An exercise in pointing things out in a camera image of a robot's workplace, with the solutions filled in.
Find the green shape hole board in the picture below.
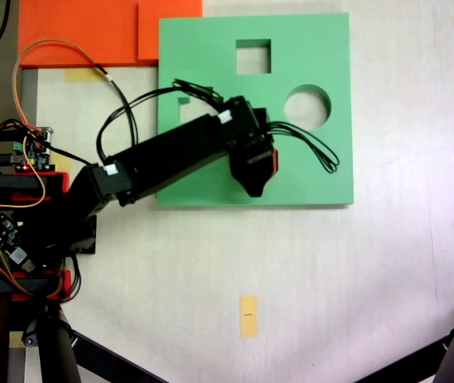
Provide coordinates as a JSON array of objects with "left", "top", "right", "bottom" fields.
[{"left": 156, "top": 12, "right": 355, "bottom": 208}]

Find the orange flat block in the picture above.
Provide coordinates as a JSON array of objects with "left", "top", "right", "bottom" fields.
[{"left": 18, "top": 0, "right": 204, "bottom": 69}]

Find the yellow tape label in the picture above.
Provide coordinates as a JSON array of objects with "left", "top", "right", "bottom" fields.
[{"left": 239, "top": 294, "right": 259, "bottom": 338}]

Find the beige masking tape piece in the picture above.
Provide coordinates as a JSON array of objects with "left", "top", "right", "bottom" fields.
[{"left": 64, "top": 67, "right": 101, "bottom": 83}]

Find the red and black clamp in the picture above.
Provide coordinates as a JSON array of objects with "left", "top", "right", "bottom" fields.
[{"left": 0, "top": 168, "right": 71, "bottom": 201}]

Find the circuit board with green terminal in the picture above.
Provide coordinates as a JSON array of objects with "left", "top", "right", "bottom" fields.
[{"left": 10, "top": 126, "right": 56, "bottom": 172}]

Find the black circuit module board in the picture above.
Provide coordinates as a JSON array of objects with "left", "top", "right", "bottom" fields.
[{"left": 0, "top": 211, "right": 38, "bottom": 274}]

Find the black servo wire bundle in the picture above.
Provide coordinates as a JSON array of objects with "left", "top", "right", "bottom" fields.
[
  {"left": 268, "top": 120, "right": 341, "bottom": 176},
  {"left": 96, "top": 77, "right": 226, "bottom": 165}
]

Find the orange wire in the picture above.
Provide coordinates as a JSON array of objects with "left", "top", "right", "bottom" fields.
[{"left": 12, "top": 38, "right": 112, "bottom": 129}]

